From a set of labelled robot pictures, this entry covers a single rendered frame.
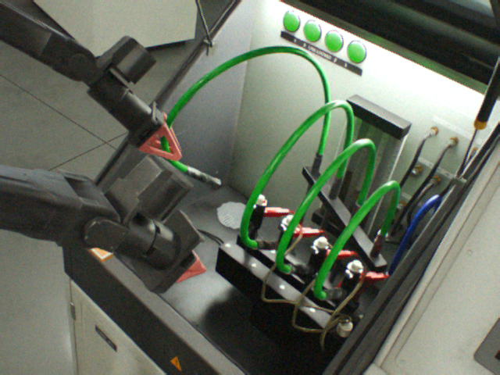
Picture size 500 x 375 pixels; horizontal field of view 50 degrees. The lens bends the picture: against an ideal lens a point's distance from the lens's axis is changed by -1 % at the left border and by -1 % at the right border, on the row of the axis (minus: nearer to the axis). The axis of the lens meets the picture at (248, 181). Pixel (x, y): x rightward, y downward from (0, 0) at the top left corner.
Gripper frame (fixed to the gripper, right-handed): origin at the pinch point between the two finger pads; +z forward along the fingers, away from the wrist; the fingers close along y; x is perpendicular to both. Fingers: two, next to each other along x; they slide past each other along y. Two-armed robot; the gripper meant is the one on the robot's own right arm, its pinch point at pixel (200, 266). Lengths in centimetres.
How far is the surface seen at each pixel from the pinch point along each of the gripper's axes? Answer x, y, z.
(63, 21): 342, -13, 137
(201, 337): 5.5, -15.4, 24.2
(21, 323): 98, -94, 78
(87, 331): 38, -45, 38
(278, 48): 25.3, 34.4, 6.0
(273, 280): 9.1, 0.5, 35.5
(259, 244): 8.0, 5.9, 20.0
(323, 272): -8.2, 11.6, 14.0
